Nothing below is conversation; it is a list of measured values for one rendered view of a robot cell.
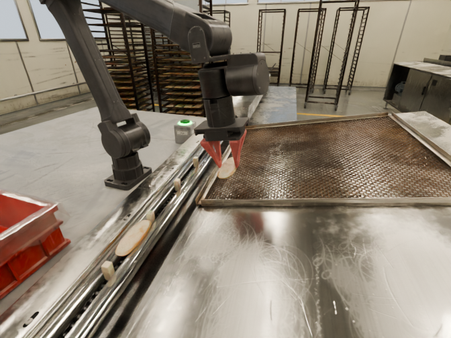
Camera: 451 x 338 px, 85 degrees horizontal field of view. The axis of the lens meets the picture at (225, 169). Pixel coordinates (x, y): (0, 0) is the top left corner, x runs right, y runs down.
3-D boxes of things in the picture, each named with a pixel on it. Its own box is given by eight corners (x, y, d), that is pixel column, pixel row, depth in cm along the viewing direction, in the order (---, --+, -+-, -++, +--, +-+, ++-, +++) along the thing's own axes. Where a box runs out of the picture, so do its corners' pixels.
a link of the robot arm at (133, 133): (128, 152, 75) (113, 159, 71) (122, 119, 71) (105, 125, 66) (150, 159, 71) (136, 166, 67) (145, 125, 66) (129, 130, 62)
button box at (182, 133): (182, 144, 108) (180, 119, 103) (199, 145, 106) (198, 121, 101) (174, 151, 101) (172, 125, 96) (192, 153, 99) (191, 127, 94)
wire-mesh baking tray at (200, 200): (241, 129, 95) (240, 126, 94) (392, 116, 80) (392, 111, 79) (196, 206, 52) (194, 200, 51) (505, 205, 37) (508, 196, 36)
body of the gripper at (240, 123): (205, 128, 56) (199, 94, 52) (250, 125, 52) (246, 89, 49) (194, 138, 50) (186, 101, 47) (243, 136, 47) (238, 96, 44)
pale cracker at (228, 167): (227, 159, 60) (226, 154, 59) (242, 158, 59) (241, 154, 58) (213, 179, 51) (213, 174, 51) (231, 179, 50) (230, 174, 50)
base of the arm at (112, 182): (131, 167, 81) (103, 185, 71) (126, 144, 77) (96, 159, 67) (153, 172, 78) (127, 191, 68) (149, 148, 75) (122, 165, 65)
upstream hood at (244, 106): (250, 82, 226) (251, 72, 222) (270, 82, 222) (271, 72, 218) (210, 121, 118) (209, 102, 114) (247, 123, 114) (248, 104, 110)
